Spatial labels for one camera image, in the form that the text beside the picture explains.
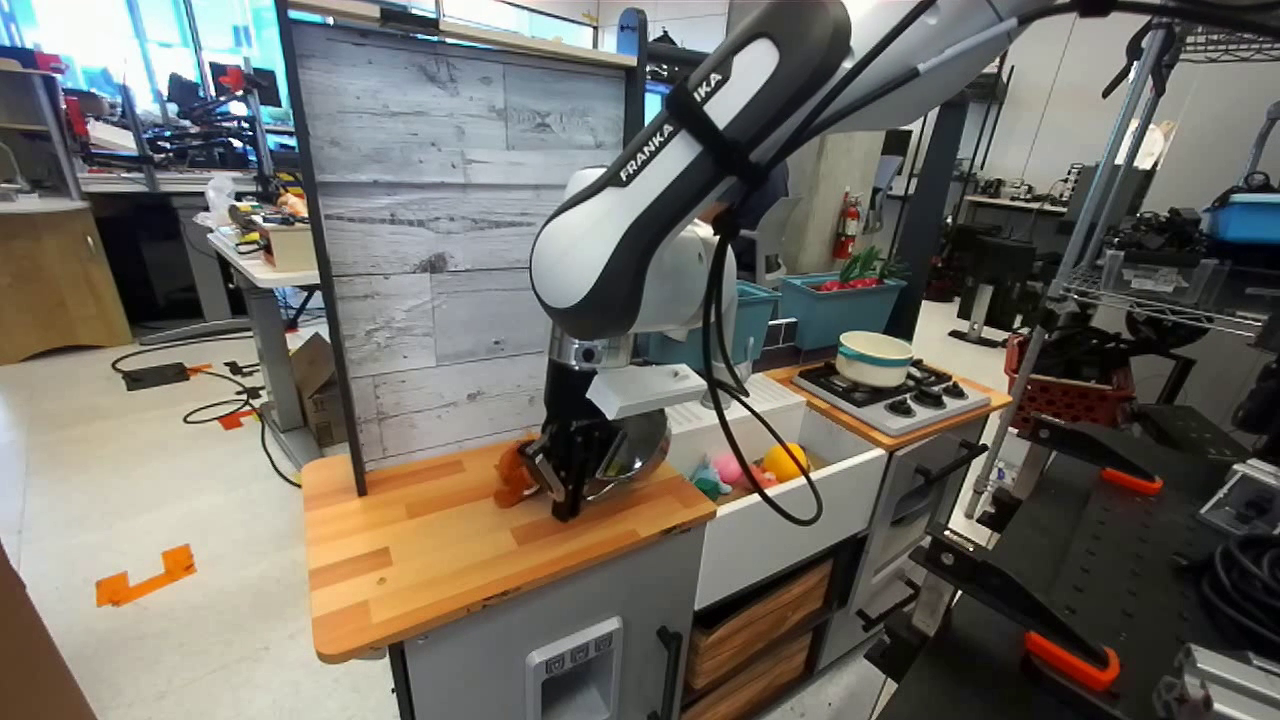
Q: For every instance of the grey wood backboard panel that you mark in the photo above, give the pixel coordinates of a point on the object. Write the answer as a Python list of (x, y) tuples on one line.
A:
[(428, 171)]

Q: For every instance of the right teal planter box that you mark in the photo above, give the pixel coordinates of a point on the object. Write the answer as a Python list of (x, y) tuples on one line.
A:
[(824, 315)]

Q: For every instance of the wooden countertop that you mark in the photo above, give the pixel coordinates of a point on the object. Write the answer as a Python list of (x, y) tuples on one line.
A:
[(428, 542)]

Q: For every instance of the yellow toy ball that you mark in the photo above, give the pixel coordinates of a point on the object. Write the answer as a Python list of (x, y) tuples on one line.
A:
[(787, 461)]

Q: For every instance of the pink toy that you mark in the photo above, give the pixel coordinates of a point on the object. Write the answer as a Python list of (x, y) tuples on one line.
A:
[(731, 468)]

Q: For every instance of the grey toy stove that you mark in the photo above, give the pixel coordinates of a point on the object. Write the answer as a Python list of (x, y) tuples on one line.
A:
[(922, 402)]

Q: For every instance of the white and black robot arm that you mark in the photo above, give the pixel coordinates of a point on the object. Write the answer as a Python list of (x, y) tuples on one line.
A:
[(787, 78)]

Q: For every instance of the white and teal pot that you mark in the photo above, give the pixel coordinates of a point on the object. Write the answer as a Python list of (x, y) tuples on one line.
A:
[(875, 357)]

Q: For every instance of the silver pot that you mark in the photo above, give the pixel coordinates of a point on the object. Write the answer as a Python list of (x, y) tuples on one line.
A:
[(641, 440)]

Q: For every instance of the orange clamp handle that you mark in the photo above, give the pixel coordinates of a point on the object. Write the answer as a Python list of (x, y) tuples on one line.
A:
[(1069, 664)]

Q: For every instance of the red fire extinguisher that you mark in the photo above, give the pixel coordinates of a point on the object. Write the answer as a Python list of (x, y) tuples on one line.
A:
[(848, 222)]

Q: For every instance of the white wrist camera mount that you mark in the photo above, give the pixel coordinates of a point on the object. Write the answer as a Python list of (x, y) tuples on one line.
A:
[(637, 391)]

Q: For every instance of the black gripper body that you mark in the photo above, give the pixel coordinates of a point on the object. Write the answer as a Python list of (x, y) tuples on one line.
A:
[(574, 429)]

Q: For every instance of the wooden drawers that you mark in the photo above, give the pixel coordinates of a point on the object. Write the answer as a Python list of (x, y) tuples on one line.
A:
[(752, 646)]

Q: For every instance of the green toy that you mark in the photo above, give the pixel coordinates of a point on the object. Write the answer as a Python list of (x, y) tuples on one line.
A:
[(709, 486)]

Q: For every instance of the grey cabinet with dispenser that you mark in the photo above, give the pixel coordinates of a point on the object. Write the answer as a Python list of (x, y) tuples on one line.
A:
[(598, 646)]

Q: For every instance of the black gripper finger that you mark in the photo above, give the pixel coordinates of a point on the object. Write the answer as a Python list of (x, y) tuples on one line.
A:
[(534, 461), (571, 498)]

